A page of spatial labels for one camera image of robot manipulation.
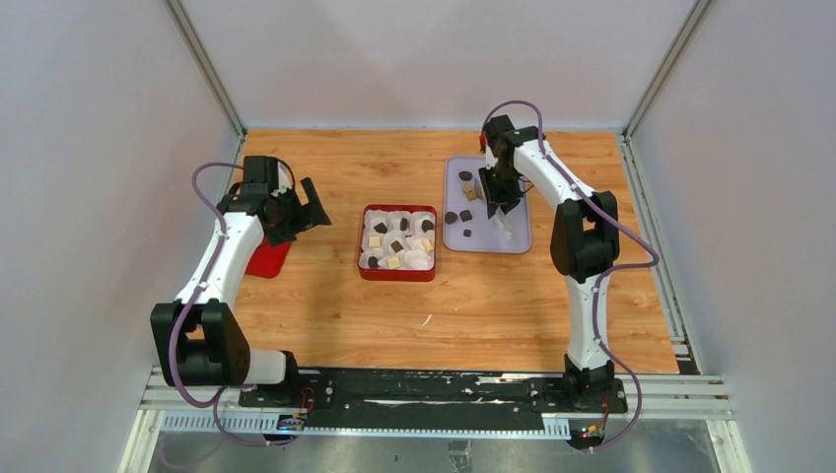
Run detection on red box lid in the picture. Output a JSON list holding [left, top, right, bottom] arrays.
[[244, 237, 292, 279]]

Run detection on steel tongs with grey handle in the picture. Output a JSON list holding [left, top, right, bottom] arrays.
[[474, 177, 513, 241]]

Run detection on aluminium frame rail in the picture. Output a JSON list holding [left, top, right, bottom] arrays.
[[141, 368, 733, 440]]

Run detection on red box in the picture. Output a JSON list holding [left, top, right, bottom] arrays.
[[357, 204, 440, 282]]

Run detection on lavender plastic tray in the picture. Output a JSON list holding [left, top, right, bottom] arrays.
[[441, 156, 532, 254]]

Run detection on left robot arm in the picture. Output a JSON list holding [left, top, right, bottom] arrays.
[[150, 156, 331, 408]]

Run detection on white paper liner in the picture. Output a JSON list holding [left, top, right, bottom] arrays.
[[358, 209, 436, 272]]

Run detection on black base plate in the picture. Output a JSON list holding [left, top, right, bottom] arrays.
[[239, 369, 628, 434]]

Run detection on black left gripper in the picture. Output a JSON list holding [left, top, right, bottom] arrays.
[[267, 178, 329, 247]]

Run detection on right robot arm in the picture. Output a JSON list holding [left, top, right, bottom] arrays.
[[479, 115, 620, 412]]

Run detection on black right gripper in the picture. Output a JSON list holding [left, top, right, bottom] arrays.
[[480, 163, 524, 217]]

